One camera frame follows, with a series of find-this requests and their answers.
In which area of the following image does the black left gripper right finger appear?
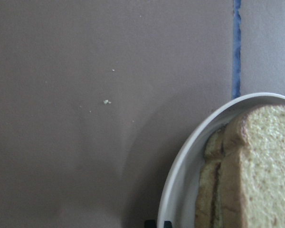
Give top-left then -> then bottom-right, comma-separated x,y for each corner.
163,221 -> 172,228

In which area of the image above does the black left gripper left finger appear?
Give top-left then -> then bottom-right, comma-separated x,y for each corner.
144,220 -> 156,228

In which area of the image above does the white round plate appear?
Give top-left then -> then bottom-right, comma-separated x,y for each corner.
157,93 -> 285,228

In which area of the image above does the bread slice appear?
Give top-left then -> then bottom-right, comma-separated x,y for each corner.
194,126 -> 226,228
219,105 -> 285,228

